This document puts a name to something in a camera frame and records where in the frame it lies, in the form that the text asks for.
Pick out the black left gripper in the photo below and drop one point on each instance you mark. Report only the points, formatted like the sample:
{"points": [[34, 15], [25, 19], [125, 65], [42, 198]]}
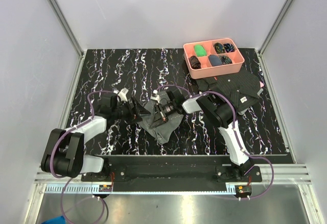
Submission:
{"points": [[141, 111]]}

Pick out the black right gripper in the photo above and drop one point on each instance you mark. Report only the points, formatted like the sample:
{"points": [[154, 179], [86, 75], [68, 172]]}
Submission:
{"points": [[161, 112]]}

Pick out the grey cloth napkin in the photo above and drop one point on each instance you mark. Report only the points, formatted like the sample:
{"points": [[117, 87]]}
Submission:
{"points": [[162, 133]]}

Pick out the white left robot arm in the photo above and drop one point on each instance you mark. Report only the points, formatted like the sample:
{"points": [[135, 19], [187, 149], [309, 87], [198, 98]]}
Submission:
{"points": [[64, 153]]}

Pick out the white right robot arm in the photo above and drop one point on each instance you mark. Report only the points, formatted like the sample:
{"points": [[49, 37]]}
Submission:
{"points": [[219, 111]]}

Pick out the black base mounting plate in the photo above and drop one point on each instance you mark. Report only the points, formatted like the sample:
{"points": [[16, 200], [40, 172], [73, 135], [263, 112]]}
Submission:
{"points": [[173, 186]]}

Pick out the brown patterned rolled tie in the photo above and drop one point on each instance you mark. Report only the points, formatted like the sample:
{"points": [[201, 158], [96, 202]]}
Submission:
{"points": [[194, 62]]}

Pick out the green rolled cloth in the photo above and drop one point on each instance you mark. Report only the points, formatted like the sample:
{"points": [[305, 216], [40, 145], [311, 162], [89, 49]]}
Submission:
{"points": [[199, 50]]}

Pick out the pink divided organizer box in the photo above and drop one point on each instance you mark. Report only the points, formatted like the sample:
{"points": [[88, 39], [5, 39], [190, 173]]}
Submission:
{"points": [[206, 69]]}

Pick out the blue-grey rolled cloth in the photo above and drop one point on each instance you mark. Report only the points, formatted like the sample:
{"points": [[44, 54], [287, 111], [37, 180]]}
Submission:
{"points": [[214, 60]]}

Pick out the teal paisley rolled tie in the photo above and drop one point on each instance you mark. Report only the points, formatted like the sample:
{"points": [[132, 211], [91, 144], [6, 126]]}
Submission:
{"points": [[225, 60]]}

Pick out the dark striped button shirt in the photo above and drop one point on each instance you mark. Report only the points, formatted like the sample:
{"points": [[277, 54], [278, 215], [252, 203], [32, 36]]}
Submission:
{"points": [[241, 88]]}

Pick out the olive floral rolled tie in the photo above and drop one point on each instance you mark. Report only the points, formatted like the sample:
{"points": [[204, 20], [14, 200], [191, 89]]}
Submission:
{"points": [[219, 48]]}

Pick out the navy striped rolled tie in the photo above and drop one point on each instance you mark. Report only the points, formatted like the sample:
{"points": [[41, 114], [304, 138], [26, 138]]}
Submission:
{"points": [[229, 48]]}

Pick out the blue cloth scrap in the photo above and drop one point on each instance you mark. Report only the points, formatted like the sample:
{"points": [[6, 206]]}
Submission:
{"points": [[55, 220]]}

